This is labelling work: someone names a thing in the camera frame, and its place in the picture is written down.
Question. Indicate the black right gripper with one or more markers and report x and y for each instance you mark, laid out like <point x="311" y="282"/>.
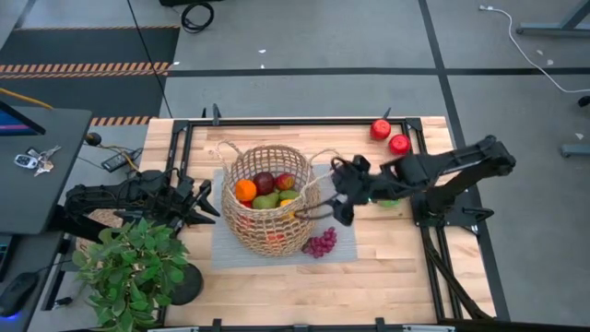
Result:
<point x="369" y="186"/>

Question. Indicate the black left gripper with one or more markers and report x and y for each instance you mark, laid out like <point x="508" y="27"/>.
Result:
<point x="182" y="200"/>

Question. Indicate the green apple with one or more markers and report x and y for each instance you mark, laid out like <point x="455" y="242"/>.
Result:
<point x="389" y="203"/>

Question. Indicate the orange fruit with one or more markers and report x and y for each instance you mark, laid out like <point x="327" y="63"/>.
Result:
<point x="245" y="190"/>

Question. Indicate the green pea pod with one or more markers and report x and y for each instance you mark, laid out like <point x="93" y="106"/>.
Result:
<point x="289" y="194"/>

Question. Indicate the red yellow apple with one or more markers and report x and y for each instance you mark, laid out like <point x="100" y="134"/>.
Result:
<point x="285" y="181"/>

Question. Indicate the green pear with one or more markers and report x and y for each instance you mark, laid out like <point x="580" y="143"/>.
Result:
<point x="265" y="202"/>

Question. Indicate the dark red apple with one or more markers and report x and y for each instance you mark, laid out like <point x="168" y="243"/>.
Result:
<point x="263" y="183"/>

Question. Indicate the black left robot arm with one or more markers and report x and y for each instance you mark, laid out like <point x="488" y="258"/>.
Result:
<point x="115" y="196"/>

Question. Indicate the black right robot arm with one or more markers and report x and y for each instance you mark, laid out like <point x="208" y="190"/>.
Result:
<point x="442" y="166"/>

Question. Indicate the grey woven placemat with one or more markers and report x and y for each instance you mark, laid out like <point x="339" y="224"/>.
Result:
<point x="230" y="258"/>

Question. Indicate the purple grape bunch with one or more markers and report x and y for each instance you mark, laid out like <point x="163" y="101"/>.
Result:
<point x="320" y="244"/>

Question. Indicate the black plant pot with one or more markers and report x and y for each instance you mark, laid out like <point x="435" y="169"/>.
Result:
<point x="191" y="286"/>

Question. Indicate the green leafy plant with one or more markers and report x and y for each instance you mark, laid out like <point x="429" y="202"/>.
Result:
<point x="133" y="272"/>

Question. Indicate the black clamp lever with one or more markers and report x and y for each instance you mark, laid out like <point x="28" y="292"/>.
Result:
<point x="216" y="114"/>
<point x="386" y="114"/>

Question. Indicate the round woven mat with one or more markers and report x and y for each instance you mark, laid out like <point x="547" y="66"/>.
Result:
<point x="103" y="216"/>

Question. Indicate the black power adapter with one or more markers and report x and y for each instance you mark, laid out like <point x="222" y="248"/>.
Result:
<point x="119" y="160"/>

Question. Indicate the black round knob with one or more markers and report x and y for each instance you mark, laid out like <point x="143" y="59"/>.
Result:
<point x="93" y="138"/>

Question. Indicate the black desk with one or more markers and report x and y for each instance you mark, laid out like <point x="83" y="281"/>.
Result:
<point x="46" y="193"/>

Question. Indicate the dark grey desk shelf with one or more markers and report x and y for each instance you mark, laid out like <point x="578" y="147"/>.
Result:
<point x="41" y="258"/>

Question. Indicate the key bunch with fob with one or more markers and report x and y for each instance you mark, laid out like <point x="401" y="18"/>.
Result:
<point x="27" y="161"/>

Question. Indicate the black computer mouse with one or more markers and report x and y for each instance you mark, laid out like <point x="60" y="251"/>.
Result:
<point x="18" y="292"/>

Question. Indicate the black mat striped edge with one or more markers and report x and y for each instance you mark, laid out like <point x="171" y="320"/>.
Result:
<point x="92" y="46"/>

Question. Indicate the computer monitor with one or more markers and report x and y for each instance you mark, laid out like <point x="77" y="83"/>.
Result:
<point x="14" y="125"/>

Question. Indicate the grey furniture foot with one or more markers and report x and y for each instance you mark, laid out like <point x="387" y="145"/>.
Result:
<point x="576" y="151"/>

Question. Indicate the black caster wheel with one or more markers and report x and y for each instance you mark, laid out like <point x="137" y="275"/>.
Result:
<point x="585" y="101"/>

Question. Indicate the grey table leg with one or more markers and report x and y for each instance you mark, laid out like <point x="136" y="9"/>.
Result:
<point x="553" y="30"/>

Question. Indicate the black metal table frame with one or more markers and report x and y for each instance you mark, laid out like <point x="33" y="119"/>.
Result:
<point x="295" y="122"/>

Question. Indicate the white table bracket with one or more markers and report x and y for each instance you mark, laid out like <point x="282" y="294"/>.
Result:
<point x="428" y="328"/>
<point x="173" y="329"/>

